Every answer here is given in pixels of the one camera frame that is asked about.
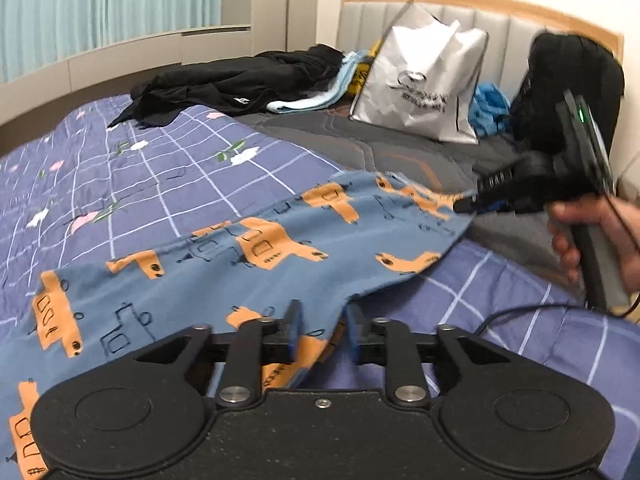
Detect blue crumpled cloth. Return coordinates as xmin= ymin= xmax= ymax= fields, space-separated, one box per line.
xmin=468 ymin=82 xmax=511 ymax=138

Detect black backpack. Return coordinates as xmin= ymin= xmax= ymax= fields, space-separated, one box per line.
xmin=509 ymin=32 xmax=625 ymax=155

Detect teal window curtain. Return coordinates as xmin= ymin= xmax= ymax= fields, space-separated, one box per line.
xmin=0 ymin=0 xmax=221 ymax=82

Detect beige built-in wardrobe unit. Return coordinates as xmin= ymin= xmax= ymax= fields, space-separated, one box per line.
xmin=1 ymin=0 xmax=318 ymax=153

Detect grey quilted mattress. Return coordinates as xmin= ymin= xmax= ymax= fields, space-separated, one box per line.
xmin=239 ymin=110 xmax=584 ymax=295

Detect white printed shopping bag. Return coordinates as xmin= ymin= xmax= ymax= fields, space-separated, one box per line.
xmin=349 ymin=0 xmax=489 ymax=144

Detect purple checked floral quilt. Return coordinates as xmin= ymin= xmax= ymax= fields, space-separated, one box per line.
xmin=1 ymin=96 xmax=639 ymax=479

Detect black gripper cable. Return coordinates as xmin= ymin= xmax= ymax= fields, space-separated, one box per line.
xmin=472 ymin=194 xmax=640 ymax=338

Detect grey padded wooden headboard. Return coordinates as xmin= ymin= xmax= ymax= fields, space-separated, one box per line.
xmin=336 ymin=0 xmax=624 ymax=98

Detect light blue folded towel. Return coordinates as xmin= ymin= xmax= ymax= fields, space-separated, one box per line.
xmin=266 ymin=50 xmax=367 ymax=115

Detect blue pants with orange trucks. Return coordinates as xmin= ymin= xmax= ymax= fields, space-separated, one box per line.
xmin=1 ymin=171 xmax=471 ymax=479

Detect person's right hand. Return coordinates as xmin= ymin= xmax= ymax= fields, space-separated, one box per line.
xmin=547 ymin=195 xmax=639 ymax=294

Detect black clothing pile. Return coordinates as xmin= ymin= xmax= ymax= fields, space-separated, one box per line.
xmin=111 ymin=44 xmax=344 ymax=128

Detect yellow black package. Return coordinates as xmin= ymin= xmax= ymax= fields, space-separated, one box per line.
xmin=345 ymin=39 xmax=382 ymax=98

